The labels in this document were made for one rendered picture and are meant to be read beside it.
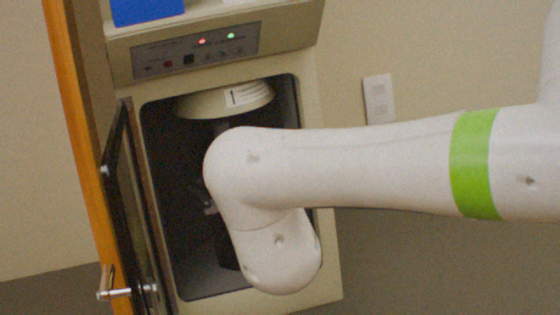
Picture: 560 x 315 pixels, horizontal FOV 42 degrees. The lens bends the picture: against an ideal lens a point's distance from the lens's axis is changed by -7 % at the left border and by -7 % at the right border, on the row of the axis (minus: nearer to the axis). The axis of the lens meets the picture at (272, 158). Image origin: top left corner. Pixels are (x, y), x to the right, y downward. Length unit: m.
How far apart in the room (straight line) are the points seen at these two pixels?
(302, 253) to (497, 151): 0.35
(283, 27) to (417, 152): 0.42
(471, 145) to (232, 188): 0.32
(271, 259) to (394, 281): 0.51
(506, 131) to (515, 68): 1.19
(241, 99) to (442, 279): 0.51
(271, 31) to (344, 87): 0.62
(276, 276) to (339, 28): 0.84
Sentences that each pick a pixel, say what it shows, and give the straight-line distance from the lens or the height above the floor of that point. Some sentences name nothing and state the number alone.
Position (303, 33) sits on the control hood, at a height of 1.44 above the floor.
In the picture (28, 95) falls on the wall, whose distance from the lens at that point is 1.64.
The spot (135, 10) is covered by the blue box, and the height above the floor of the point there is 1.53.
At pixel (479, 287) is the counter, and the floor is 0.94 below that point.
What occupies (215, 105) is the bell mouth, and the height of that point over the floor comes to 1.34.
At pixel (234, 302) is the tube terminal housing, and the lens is 1.35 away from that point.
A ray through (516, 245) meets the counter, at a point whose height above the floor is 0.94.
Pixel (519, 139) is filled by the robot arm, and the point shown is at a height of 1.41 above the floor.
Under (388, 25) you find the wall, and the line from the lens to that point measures 1.75.
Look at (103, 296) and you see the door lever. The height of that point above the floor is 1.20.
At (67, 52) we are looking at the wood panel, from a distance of 1.09.
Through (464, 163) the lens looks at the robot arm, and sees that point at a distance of 0.75.
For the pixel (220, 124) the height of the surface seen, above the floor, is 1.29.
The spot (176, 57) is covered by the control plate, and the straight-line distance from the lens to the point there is 1.13.
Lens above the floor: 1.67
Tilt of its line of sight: 20 degrees down
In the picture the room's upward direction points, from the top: 9 degrees counter-clockwise
